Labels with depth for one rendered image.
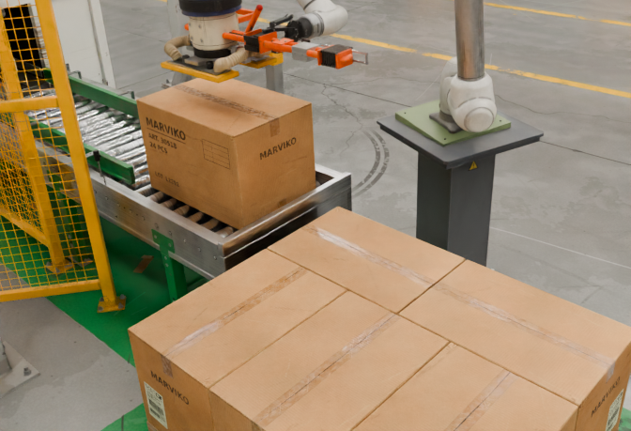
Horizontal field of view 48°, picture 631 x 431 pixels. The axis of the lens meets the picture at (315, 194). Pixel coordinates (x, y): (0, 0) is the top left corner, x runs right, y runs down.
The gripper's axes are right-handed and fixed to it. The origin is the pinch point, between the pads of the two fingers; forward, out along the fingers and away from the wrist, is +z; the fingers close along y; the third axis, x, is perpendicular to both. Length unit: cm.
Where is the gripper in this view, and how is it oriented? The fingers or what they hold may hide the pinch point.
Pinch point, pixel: (264, 40)
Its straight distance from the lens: 252.8
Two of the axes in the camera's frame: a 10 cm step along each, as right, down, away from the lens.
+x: -7.3, -3.0, 6.1
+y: 0.4, 8.8, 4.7
